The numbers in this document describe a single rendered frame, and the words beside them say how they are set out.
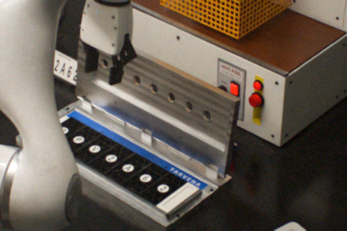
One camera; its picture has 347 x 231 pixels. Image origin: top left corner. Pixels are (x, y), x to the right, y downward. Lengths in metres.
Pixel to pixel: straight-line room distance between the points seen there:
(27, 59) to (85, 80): 0.84
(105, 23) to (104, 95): 0.35
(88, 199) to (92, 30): 0.36
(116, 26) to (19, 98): 0.51
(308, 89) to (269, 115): 0.10
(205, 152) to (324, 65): 0.34
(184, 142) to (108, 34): 0.33
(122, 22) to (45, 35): 0.48
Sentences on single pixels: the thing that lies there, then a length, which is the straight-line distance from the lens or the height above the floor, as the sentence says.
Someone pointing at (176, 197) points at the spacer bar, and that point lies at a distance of 2.03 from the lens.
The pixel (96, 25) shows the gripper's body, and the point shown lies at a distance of 1.94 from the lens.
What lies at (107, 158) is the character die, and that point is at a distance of 2.13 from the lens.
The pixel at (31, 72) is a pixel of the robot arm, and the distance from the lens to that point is 1.44.
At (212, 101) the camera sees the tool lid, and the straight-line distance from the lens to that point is 2.04.
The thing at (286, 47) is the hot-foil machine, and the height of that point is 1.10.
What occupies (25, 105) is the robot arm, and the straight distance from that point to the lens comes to 1.44.
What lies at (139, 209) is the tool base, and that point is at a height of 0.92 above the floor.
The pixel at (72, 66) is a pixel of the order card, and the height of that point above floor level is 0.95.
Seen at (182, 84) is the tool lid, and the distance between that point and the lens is 2.08.
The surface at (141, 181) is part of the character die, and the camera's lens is 2.07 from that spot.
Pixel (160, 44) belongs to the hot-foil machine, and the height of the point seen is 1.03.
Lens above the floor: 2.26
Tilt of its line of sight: 36 degrees down
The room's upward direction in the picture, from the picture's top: straight up
